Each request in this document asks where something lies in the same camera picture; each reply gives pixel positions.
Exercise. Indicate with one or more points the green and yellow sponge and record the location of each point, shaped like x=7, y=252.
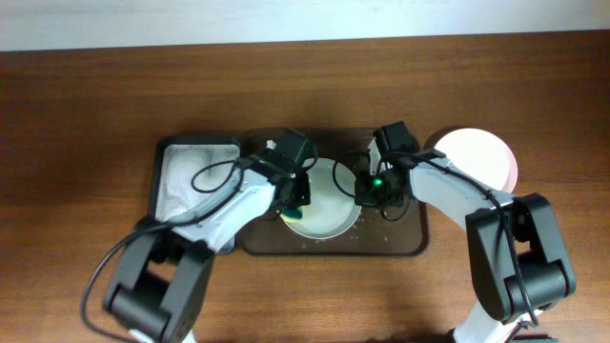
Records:
x=292, y=214

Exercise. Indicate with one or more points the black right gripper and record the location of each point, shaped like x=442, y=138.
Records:
x=370, y=193

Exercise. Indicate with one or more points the clean white plate stack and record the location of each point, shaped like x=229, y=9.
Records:
x=482, y=155

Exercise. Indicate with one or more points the dark brown serving tray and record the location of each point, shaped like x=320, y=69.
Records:
x=404, y=233

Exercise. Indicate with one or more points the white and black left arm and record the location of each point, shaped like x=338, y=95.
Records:
x=160, y=282

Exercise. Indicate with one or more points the black soapy water tray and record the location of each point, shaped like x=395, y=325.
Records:
x=185, y=168

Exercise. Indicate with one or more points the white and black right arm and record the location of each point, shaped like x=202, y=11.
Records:
x=518, y=261

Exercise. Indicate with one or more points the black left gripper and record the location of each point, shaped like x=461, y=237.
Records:
x=295, y=194

